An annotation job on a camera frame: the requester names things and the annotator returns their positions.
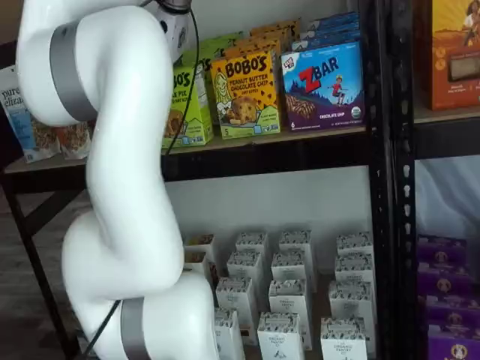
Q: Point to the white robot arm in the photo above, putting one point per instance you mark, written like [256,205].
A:
[123,150]

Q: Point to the orange Bobo's peanut butter box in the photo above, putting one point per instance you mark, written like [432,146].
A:
[243,97]
[258,48]
[275,25]
[270,37]

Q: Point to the blue Zbar box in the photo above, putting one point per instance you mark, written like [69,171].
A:
[333,28]
[322,86]
[333,17]
[326,37]

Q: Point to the wooden shelf board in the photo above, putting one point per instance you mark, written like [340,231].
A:
[37,165]
[450,114]

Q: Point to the white organic pantry box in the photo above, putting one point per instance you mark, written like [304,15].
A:
[295,240]
[288,264]
[354,243]
[288,300]
[251,242]
[243,264]
[354,266]
[234,296]
[281,337]
[228,333]
[350,300]
[343,341]

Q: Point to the large orange snack box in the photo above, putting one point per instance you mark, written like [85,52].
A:
[453,56]

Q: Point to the purple snack box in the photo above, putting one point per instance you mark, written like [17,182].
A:
[453,347]
[442,249]
[453,311]
[444,281]

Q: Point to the black metal shelf rack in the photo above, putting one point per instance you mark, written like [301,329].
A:
[405,187]
[262,155]

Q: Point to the granola bag blue label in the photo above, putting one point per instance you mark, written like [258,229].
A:
[17,123]

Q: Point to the yellow label granola box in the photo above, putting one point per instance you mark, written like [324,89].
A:
[198,242]
[195,260]

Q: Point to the white perforated gripper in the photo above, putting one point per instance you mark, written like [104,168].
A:
[176,33]

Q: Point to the granola bag orange label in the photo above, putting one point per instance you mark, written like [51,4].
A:
[75,142]

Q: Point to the white plastic sheet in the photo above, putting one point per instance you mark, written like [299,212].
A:
[446,195]

